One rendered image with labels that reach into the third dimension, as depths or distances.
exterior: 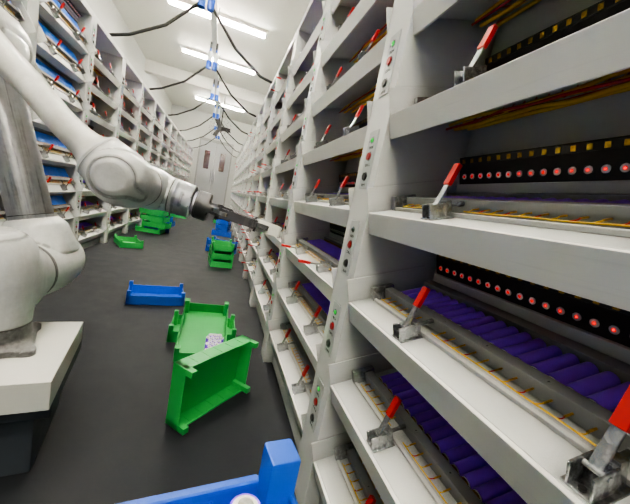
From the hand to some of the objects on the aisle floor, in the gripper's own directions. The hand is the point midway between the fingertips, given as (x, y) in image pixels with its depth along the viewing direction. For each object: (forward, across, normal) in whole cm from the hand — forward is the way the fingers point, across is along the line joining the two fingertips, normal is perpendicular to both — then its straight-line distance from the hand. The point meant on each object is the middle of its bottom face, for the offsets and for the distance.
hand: (268, 228), depth 87 cm
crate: (-6, -54, -59) cm, 80 cm away
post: (+32, -49, -58) cm, 82 cm away
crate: (+3, -13, -64) cm, 65 cm away
